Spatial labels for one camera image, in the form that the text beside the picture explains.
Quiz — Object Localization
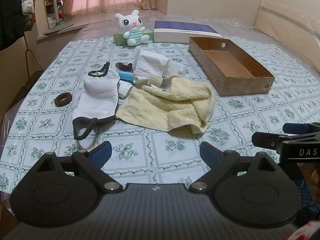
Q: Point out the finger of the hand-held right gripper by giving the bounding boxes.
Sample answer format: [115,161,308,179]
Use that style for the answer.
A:
[252,132,288,153]
[283,122,320,136]

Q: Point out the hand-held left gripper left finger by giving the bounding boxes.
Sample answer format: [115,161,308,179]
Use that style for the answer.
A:
[35,141,123,194]

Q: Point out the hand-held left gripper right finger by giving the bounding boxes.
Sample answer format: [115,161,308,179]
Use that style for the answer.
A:
[189,141,278,193]

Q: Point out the black and white face mask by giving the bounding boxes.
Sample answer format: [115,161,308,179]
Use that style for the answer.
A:
[72,61,121,141]

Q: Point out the yellow terry towel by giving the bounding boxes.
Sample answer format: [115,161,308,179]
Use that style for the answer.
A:
[115,76,216,135]

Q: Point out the brown cardboard box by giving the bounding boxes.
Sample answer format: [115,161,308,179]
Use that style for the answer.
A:
[189,36,276,97]

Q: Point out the purple hair scrunchie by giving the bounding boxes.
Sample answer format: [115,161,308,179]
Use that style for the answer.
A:
[115,62,135,73]

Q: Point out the person's right hand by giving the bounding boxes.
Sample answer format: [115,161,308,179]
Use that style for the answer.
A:
[309,171,320,200]

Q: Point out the dark blue cloth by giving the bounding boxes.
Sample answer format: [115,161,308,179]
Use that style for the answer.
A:
[294,179,320,221]

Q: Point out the green floral printed bedsheet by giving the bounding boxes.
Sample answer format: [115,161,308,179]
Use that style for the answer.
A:
[0,35,320,200]

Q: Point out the red and white cloth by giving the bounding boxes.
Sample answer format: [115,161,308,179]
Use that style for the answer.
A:
[296,219,320,240]

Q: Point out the wooden headboard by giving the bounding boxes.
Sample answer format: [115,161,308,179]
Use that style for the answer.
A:
[254,0,320,67]

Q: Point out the green carton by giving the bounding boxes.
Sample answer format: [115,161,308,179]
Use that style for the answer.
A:
[113,29,154,46]

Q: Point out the clear plastic mattress cover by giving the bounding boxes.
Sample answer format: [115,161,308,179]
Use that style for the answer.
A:
[5,9,320,120]

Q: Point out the coats on rack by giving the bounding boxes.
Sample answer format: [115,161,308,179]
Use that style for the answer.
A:
[24,34,46,82]

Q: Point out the purple and white flat box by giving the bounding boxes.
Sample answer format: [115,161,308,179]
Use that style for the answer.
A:
[153,20,224,44]

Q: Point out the white plush rabbit toy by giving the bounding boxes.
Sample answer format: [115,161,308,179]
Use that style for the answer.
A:
[114,9,150,47]

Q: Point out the brown jacket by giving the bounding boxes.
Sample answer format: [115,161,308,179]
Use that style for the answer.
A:
[23,12,37,32]

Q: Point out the black jacket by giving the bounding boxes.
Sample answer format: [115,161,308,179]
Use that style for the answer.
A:
[0,0,26,51]

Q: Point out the brown hair tie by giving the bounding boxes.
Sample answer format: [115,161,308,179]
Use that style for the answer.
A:
[54,93,73,106]

